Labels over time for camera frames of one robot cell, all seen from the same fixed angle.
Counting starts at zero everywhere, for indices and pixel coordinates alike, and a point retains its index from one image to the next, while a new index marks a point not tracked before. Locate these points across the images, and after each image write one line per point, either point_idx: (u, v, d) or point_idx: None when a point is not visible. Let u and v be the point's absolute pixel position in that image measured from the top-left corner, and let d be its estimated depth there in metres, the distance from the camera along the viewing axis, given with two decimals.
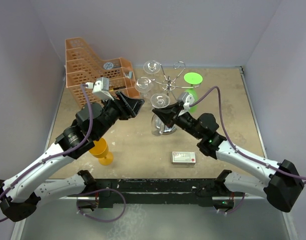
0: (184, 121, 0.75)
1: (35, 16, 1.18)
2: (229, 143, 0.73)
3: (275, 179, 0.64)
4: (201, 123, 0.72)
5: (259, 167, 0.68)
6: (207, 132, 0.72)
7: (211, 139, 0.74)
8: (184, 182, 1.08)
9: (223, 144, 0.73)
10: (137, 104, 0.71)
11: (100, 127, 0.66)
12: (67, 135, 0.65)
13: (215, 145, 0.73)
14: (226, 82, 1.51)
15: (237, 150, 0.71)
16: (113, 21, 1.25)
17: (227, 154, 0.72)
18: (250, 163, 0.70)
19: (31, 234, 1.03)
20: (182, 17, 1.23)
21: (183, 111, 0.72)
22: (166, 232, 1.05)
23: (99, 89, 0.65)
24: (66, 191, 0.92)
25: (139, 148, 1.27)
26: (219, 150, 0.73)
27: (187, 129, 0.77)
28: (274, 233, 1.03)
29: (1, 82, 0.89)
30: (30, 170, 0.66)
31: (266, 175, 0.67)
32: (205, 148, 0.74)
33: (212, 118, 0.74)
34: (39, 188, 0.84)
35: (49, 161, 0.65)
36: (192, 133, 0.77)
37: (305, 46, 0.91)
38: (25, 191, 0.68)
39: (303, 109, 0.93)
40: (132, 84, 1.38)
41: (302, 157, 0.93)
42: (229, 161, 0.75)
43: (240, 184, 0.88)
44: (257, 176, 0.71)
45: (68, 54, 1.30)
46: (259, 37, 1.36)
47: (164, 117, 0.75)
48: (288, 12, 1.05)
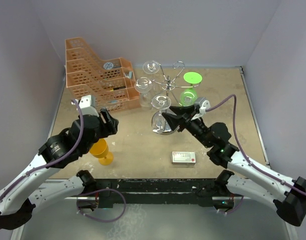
0: (196, 127, 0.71)
1: (34, 16, 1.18)
2: (242, 155, 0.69)
3: (290, 197, 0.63)
4: (213, 132, 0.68)
5: (274, 182, 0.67)
6: (219, 141, 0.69)
7: (223, 149, 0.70)
8: (184, 182, 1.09)
9: (235, 155, 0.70)
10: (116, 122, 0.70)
11: (88, 138, 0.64)
12: (51, 145, 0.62)
13: (227, 155, 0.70)
14: (226, 83, 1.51)
15: (251, 163, 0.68)
16: (113, 21, 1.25)
17: (240, 167, 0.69)
18: (263, 177, 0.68)
19: (31, 234, 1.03)
20: (182, 17, 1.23)
21: (196, 116, 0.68)
22: (166, 232, 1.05)
23: (87, 106, 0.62)
24: (63, 195, 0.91)
25: (139, 148, 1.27)
26: (231, 161, 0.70)
27: (196, 136, 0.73)
28: (274, 233, 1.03)
29: (1, 82, 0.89)
30: (15, 184, 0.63)
31: (281, 192, 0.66)
32: (216, 158, 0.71)
33: (225, 127, 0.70)
34: (34, 195, 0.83)
35: (34, 173, 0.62)
36: (201, 141, 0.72)
37: (305, 46, 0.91)
38: (14, 203, 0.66)
39: (303, 109, 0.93)
40: (132, 84, 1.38)
41: (302, 157, 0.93)
42: (240, 173, 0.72)
43: (243, 189, 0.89)
44: (269, 189, 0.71)
45: (68, 54, 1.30)
46: (259, 37, 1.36)
47: (172, 120, 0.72)
48: (289, 12, 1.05)
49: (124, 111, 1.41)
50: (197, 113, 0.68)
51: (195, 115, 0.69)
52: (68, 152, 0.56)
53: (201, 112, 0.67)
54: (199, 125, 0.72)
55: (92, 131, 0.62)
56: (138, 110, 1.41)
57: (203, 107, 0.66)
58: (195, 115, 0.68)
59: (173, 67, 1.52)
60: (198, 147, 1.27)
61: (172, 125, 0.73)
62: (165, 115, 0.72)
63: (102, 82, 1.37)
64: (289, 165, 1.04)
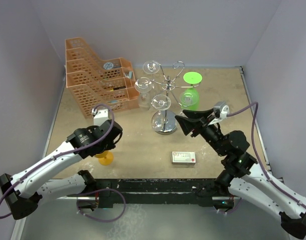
0: (211, 133, 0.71)
1: (34, 16, 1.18)
2: (261, 170, 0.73)
3: None
4: (230, 141, 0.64)
5: (290, 202, 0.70)
6: (236, 151, 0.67)
7: (241, 159, 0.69)
8: (184, 182, 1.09)
9: (254, 169, 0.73)
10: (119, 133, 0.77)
11: (110, 136, 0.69)
12: (80, 135, 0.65)
13: (244, 167, 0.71)
14: (226, 82, 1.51)
15: (269, 179, 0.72)
16: (113, 21, 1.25)
17: (258, 181, 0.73)
18: (279, 194, 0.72)
19: (31, 234, 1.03)
20: (182, 17, 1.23)
21: (214, 120, 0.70)
22: (166, 232, 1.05)
23: (105, 116, 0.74)
24: (67, 190, 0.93)
25: (139, 148, 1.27)
26: (250, 175, 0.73)
27: (211, 142, 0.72)
28: (274, 234, 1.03)
29: (1, 81, 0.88)
30: (41, 166, 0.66)
31: (296, 212, 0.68)
32: (231, 167, 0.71)
33: (242, 135, 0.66)
34: (40, 187, 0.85)
35: (61, 157, 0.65)
36: (216, 148, 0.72)
37: (305, 46, 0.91)
38: (34, 185, 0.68)
39: (303, 108, 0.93)
40: (132, 84, 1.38)
41: (303, 158, 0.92)
42: (257, 186, 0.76)
43: (244, 194, 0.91)
44: (283, 208, 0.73)
45: (68, 55, 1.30)
46: (259, 37, 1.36)
47: (188, 124, 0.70)
48: (288, 12, 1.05)
49: (124, 111, 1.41)
50: (216, 118, 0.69)
51: (213, 119, 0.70)
52: (100, 139, 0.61)
53: (220, 117, 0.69)
54: (214, 132, 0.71)
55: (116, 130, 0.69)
56: (138, 110, 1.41)
57: (224, 111, 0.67)
58: (214, 120, 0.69)
59: (173, 67, 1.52)
60: (198, 147, 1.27)
61: (186, 130, 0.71)
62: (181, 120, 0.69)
63: (102, 82, 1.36)
64: (289, 165, 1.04)
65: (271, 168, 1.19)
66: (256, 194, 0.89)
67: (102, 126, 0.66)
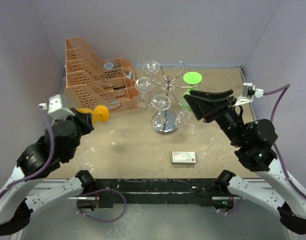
0: (230, 119, 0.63)
1: (35, 16, 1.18)
2: (281, 167, 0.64)
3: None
4: (258, 132, 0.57)
5: (305, 203, 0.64)
6: (260, 143, 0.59)
7: (262, 153, 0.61)
8: (184, 182, 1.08)
9: (272, 165, 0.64)
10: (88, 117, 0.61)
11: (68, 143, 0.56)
12: (28, 155, 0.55)
13: (264, 163, 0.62)
14: (226, 82, 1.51)
15: (288, 179, 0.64)
16: (113, 21, 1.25)
17: (276, 179, 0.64)
18: (296, 195, 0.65)
19: (32, 234, 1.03)
20: (182, 17, 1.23)
21: (243, 99, 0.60)
22: (166, 232, 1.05)
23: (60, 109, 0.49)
24: (63, 197, 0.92)
25: (139, 148, 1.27)
26: (269, 172, 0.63)
27: (228, 130, 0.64)
28: (274, 234, 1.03)
29: (1, 81, 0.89)
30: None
31: None
32: (248, 162, 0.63)
33: (271, 127, 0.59)
34: (32, 200, 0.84)
35: (14, 185, 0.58)
36: (234, 137, 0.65)
37: (305, 46, 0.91)
38: (4, 213, 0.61)
39: (302, 109, 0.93)
40: (132, 84, 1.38)
41: (303, 157, 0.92)
42: (272, 184, 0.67)
43: (244, 193, 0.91)
44: (293, 208, 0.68)
45: (68, 54, 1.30)
46: (259, 37, 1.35)
47: (205, 106, 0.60)
48: (289, 12, 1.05)
49: (124, 111, 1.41)
50: (246, 96, 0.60)
51: (239, 99, 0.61)
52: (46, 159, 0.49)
53: (250, 98, 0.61)
54: (233, 119, 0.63)
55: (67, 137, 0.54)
56: (138, 110, 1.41)
57: (260, 91, 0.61)
58: (243, 99, 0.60)
59: (173, 67, 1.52)
60: (198, 147, 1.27)
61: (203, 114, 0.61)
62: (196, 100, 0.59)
63: (102, 82, 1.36)
64: (289, 165, 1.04)
65: None
66: (256, 191, 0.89)
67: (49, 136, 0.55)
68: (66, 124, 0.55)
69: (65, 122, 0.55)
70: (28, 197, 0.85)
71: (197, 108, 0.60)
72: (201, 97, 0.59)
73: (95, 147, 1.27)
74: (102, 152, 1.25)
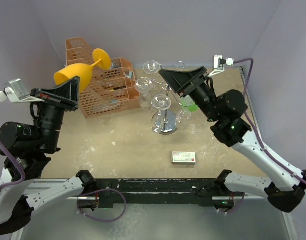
0: (202, 93, 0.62)
1: (34, 16, 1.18)
2: (255, 138, 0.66)
3: (298, 191, 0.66)
4: (227, 102, 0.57)
5: (284, 174, 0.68)
6: (232, 114, 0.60)
7: (234, 125, 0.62)
8: (184, 182, 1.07)
9: (246, 137, 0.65)
10: (71, 85, 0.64)
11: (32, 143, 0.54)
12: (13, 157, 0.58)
13: (237, 134, 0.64)
14: (226, 83, 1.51)
15: (264, 149, 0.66)
16: (113, 20, 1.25)
17: (251, 150, 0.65)
18: (273, 165, 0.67)
19: (31, 234, 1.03)
20: (182, 17, 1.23)
21: (218, 69, 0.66)
22: (166, 232, 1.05)
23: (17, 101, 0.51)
24: (63, 196, 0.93)
25: (139, 148, 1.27)
26: (242, 143, 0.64)
27: (201, 106, 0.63)
28: (274, 233, 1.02)
29: (0, 81, 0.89)
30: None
31: (289, 185, 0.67)
32: (223, 135, 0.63)
33: (240, 97, 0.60)
34: (32, 198, 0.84)
35: (4, 188, 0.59)
36: (206, 113, 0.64)
37: (305, 46, 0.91)
38: None
39: (303, 108, 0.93)
40: (132, 84, 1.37)
41: (303, 157, 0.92)
42: (248, 157, 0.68)
43: (240, 185, 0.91)
44: (275, 181, 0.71)
45: (68, 54, 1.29)
46: (259, 37, 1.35)
47: (181, 78, 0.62)
48: (289, 11, 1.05)
49: (124, 111, 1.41)
50: (218, 67, 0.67)
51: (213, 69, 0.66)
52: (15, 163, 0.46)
53: (221, 67, 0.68)
54: (206, 93, 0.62)
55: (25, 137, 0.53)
56: (138, 110, 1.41)
57: (230, 59, 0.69)
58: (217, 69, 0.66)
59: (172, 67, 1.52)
60: (198, 147, 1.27)
61: (180, 87, 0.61)
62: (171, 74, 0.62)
63: (102, 82, 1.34)
64: None
65: None
66: (248, 180, 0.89)
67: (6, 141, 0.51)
68: (10, 130, 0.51)
69: (7, 126, 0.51)
70: (29, 196, 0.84)
71: (173, 81, 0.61)
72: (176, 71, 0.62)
73: (95, 147, 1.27)
74: (102, 152, 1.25)
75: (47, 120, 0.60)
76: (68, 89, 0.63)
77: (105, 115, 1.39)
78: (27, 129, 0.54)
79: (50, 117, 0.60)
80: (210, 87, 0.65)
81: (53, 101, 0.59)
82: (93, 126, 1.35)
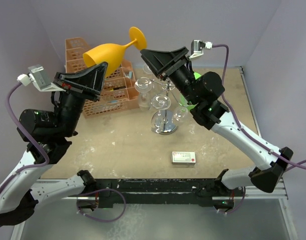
0: (182, 76, 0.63)
1: (34, 16, 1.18)
2: (232, 118, 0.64)
3: (276, 169, 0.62)
4: (204, 83, 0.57)
5: (262, 151, 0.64)
6: (209, 96, 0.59)
7: (211, 107, 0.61)
8: (184, 182, 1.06)
9: (224, 117, 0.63)
10: (98, 72, 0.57)
11: (53, 129, 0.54)
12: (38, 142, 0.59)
13: (216, 116, 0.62)
14: (226, 82, 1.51)
15: (241, 128, 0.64)
16: (114, 20, 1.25)
17: (229, 130, 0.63)
18: (250, 144, 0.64)
19: (31, 234, 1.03)
20: (182, 17, 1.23)
21: (197, 52, 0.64)
22: (166, 232, 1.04)
23: (40, 89, 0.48)
24: (65, 193, 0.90)
25: (139, 148, 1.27)
26: (220, 123, 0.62)
27: (182, 89, 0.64)
28: (274, 233, 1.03)
29: (0, 81, 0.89)
30: (7, 182, 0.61)
31: (267, 162, 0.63)
32: (201, 117, 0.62)
33: (217, 78, 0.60)
34: (37, 191, 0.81)
35: (23, 171, 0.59)
36: (186, 96, 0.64)
37: (305, 46, 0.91)
38: (12, 200, 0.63)
39: (303, 108, 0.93)
40: (132, 84, 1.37)
41: (303, 157, 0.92)
42: (226, 137, 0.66)
43: (233, 178, 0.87)
44: (254, 161, 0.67)
45: (68, 54, 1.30)
46: (259, 37, 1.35)
47: (163, 59, 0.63)
48: (289, 12, 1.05)
49: (124, 111, 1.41)
50: (198, 50, 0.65)
51: (192, 53, 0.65)
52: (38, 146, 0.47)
53: (201, 51, 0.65)
54: (186, 75, 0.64)
55: (45, 123, 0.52)
56: (138, 110, 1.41)
57: (208, 42, 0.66)
58: (195, 52, 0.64)
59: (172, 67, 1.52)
60: (198, 147, 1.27)
61: (162, 66, 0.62)
62: (153, 54, 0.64)
63: None
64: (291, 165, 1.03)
65: None
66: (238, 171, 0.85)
67: (27, 127, 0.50)
68: (29, 118, 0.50)
69: (26, 114, 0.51)
70: (33, 189, 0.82)
71: (155, 60, 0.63)
72: (158, 52, 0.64)
73: (95, 147, 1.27)
74: (102, 152, 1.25)
75: (68, 109, 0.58)
76: (93, 76, 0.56)
77: (105, 115, 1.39)
78: (44, 115, 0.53)
79: (70, 106, 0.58)
80: (189, 70, 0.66)
81: (75, 91, 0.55)
82: (93, 125, 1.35)
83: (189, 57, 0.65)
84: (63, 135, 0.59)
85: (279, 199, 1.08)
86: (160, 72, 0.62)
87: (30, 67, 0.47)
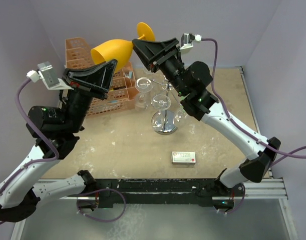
0: (172, 66, 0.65)
1: (34, 16, 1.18)
2: (222, 108, 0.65)
3: (264, 157, 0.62)
4: (192, 73, 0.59)
5: (250, 141, 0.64)
6: (199, 86, 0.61)
7: (201, 97, 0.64)
8: (184, 182, 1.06)
9: (213, 107, 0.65)
10: (106, 70, 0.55)
11: (60, 126, 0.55)
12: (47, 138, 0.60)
13: (205, 106, 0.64)
14: (226, 82, 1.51)
15: (230, 118, 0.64)
16: (114, 20, 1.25)
17: (218, 120, 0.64)
18: (239, 133, 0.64)
19: (31, 234, 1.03)
20: (182, 17, 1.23)
21: (186, 44, 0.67)
22: (166, 232, 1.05)
23: (47, 87, 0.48)
24: (66, 192, 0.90)
25: (139, 147, 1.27)
26: (209, 113, 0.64)
27: (172, 80, 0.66)
28: (274, 233, 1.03)
29: (1, 81, 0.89)
30: (14, 177, 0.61)
31: (254, 151, 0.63)
32: (191, 107, 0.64)
33: (206, 68, 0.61)
34: (39, 189, 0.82)
35: (32, 165, 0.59)
36: (176, 86, 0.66)
37: (305, 46, 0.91)
38: (16, 196, 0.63)
39: (303, 108, 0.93)
40: (132, 84, 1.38)
41: (304, 158, 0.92)
42: (216, 128, 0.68)
43: (225, 177, 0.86)
44: (242, 151, 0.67)
45: (68, 54, 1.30)
46: (259, 37, 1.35)
47: (154, 49, 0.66)
48: (289, 12, 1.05)
49: (124, 111, 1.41)
50: (188, 43, 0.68)
51: (183, 45, 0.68)
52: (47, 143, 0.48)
53: (191, 43, 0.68)
54: (176, 66, 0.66)
55: (52, 120, 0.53)
56: (138, 110, 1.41)
57: (198, 35, 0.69)
58: (185, 45, 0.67)
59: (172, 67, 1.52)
60: (198, 147, 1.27)
61: (153, 55, 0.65)
62: (144, 44, 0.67)
63: None
64: (292, 166, 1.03)
65: (271, 169, 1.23)
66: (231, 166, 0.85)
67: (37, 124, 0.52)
68: (36, 114, 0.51)
69: (34, 111, 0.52)
70: (35, 186, 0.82)
71: (146, 49, 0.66)
72: (148, 42, 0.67)
73: (95, 147, 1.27)
74: (102, 152, 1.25)
75: (75, 105, 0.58)
76: (102, 74, 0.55)
77: (105, 115, 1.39)
78: (52, 112, 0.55)
79: (77, 103, 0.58)
80: (179, 61, 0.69)
81: (83, 89, 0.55)
82: (93, 125, 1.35)
83: (179, 48, 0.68)
84: (70, 131, 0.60)
85: (279, 199, 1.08)
86: (151, 60, 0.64)
87: (40, 64, 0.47)
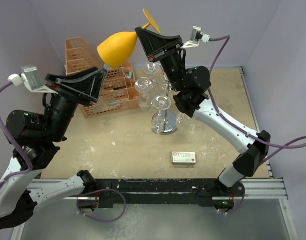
0: (173, 63, 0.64)
1: (34, 16, 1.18)
2: (212, 105, 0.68)
3: (253, 149, 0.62)
4: (194, 77, 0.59)
5: (239, 134, 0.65)
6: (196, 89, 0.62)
7: (193, 97, 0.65)
8: (184, 182, 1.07)
9: (203, 103, 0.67)
10: (95, 79, 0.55)
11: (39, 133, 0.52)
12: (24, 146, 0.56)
13: (195, 104, 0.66)
14: (226, 83, 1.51)
15: (219, 113, 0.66)
16: (114, 20, 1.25)
17: (208, 115, 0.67)
18: (228, 127, 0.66)
19: (32, 234, 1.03)
20: (182, 17, 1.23)
21: (189, 43, 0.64)
22: (166, 232, 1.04)
23: (30, 89, 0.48)
24: (63, 195, 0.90)
25: (138, 148, 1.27)
26: (198, 110, 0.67)
27: (168, 75, 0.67)
28: (273, 233, 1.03)
29: (0, 81, 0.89)
30: None
31: (244, 144, 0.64)
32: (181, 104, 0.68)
33: (207, 73, 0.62)
34: (35, 193, 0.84)
35: (12, 177, 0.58)
36: (173, 82, 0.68)
37: None
38: (4, 207, 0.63)
39: (303, 109, 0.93)
40: (132, 84, 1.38)
41: (305, 157, 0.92)
42: (207, 123, 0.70)
43: (225, 176, 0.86)
44: (233, 145, 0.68)
45: (68, 54, 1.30)
46: (259, 37, 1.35)
47: (156, 43, 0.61)
48: (289, 12, 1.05)
49: (124, 111, 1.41)
50: (192, 41, 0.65)
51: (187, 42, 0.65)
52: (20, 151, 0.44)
53: (197, 41, 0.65)
54: (177, 63, 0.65)
55: (32, 126, 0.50)
56: (138, 110, 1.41)
57: (207, 35, 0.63)
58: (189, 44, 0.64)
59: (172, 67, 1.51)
60: (198, 147, 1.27)
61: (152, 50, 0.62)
62: (147, 35, 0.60)
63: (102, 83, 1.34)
64: (292, 166, 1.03)
65: (271, 168, 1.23)
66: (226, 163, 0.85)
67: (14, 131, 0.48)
68: (18, 118, 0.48)
69: (14, 115, 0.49)
70: (32, 190, 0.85)
71: (146, 42, 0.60)
72: (152, 33, 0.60)
73: (95, 147, 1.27)
74: (102, 152, 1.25)
75: (58, 112, 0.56)
76: (91, 83, 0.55)
77: (105, 115, 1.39)
78: (34, 117, 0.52)
79: (61, 109, 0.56)
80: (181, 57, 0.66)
81: (67, 94, 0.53)
82: (93, 125, 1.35)
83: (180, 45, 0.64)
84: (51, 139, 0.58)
85: (279, 199, 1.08)
86: (148, 56, 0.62)
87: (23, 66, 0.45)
